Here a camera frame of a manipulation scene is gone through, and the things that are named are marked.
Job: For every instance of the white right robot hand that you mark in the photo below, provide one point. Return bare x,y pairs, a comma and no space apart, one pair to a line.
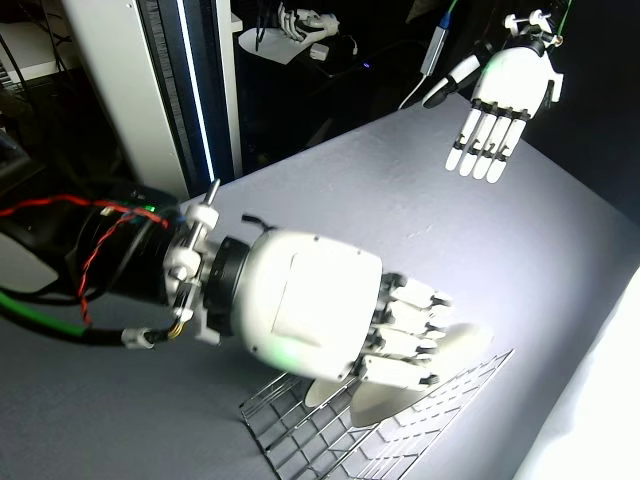
310,305

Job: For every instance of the white backdrop sheet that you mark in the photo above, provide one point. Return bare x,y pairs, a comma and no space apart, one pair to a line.
600,400

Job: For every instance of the silver usb adapter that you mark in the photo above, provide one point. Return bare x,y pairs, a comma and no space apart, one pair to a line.
433,50

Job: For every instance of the black box with blue light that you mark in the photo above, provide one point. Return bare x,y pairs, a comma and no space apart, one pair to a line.
350,65

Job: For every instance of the spare white robot hand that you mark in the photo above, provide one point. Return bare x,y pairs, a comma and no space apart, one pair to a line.
307,22

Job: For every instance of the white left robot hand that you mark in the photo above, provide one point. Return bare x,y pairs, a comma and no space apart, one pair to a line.
515,80

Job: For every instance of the white plate with black rim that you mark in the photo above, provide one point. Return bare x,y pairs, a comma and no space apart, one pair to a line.
325,392
380,407

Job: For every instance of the white robot lift column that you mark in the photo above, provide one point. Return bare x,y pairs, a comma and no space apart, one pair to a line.
125,75

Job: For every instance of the white power adapter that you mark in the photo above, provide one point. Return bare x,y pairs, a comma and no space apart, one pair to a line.
319,51

